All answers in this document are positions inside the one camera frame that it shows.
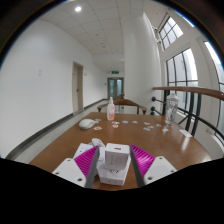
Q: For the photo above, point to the wood-topped black metal railing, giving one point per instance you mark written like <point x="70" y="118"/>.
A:
<point x="186" y="89"/>

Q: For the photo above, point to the beige single door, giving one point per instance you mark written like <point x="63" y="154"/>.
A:
<point x="77" y="88"/>

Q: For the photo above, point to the green exit sign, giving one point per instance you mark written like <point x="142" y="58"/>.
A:
<point x="115" y="72"/>

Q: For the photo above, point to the wooden chair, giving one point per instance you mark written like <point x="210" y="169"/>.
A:
<point x="122" y="102"/>

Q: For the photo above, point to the glass double door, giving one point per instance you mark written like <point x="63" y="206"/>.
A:
<point x="115" y="88"/>

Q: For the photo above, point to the round ceiling light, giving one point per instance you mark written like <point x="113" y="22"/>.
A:
<point x="78" y="9"/>

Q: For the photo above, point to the wide curved window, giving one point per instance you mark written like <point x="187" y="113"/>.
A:
<point x="220" y="76"/>

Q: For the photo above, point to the white charger block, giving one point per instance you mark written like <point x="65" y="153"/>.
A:
<point x="116" y="155"/>

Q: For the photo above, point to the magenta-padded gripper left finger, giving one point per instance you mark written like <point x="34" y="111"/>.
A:
<point x="71" y="171"/>

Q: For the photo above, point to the spray bottle with pink label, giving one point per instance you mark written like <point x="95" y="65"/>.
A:
<point x="110" y="111"/>

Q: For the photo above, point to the white power strip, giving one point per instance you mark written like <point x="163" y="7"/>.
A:
<point x="113" y="178"/>

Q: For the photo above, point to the tall dark-framed window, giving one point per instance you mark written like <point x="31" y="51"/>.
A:
<point x="181" y="73"/>

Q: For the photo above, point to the small sticker card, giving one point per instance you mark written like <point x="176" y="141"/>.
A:
<point x="115" y="126"/>
<point x="146" y="128"/>
<point x="97" y="128"/>
<point x="125" y="122"/>
<point x="147" y="123"/>
<point x="134" y="121"/>

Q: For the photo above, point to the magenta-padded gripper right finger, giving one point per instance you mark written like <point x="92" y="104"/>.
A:
<point x="160" y="168"/>

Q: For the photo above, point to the white paper card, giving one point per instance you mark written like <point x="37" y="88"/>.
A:
<point x="186" y="133"/>

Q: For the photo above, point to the clear plastic water bottle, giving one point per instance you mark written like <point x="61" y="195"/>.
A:
<point x="171" y="108"/>

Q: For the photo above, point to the small high window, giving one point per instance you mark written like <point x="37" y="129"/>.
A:
<point x="170" y="31"/>

